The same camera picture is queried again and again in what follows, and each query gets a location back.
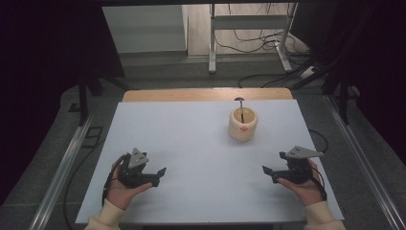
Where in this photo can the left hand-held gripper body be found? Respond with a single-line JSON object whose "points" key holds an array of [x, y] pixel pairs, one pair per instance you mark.
{"points": [[134, 175]]}

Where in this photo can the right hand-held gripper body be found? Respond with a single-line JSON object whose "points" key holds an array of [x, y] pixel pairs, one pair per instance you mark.
{"points": [[300, 171]]}

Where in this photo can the cream ceramic cup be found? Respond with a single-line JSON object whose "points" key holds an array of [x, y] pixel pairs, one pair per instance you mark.
{"points": [[242, 129]]}

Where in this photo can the black thin brush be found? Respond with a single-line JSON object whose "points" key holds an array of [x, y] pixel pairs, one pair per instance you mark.
{"points": [[242, 111]]}

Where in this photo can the person's right hand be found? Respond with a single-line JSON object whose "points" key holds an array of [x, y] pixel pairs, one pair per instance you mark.
{"points": [[306, 191]]}

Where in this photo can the person's left hand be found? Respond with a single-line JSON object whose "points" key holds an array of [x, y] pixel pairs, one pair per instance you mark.
{"points": [[123, 195]]}

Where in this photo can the white board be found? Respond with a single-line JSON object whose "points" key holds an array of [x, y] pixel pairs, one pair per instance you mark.
{"points": [[204, 140]]}

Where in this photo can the dark round table grommet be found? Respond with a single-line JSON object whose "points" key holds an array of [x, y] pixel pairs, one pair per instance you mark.
{"points": [[237, 99]]}

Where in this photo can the black metal stand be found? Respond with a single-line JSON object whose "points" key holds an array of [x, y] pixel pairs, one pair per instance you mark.
{"points": [[83, 99], [343, 96]]}

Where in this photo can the wooden table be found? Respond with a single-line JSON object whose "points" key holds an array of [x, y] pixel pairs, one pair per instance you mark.
{"points": [[204, 95]]}

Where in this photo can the white power strip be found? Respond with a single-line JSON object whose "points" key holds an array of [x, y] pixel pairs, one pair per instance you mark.
{"points": [[309, 72]]}

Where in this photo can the dark curtain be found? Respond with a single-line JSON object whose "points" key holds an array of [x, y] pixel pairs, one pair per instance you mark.
{"points": [[41, 80], [376, 64]]}

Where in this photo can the white cabinet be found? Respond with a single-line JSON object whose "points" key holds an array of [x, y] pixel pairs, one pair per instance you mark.
{"points": [[146, 28]]}

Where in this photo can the black floor bracket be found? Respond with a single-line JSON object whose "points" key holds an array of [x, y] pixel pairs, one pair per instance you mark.
{"points": [[92, 135]]}

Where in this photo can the aluminium rail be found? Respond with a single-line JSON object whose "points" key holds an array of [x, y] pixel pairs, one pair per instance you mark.
{"points": [[360, 153], [63, 172]]}

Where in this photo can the white metal desk frame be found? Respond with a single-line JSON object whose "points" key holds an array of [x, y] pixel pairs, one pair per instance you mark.
{"points": [[249, 22]]}

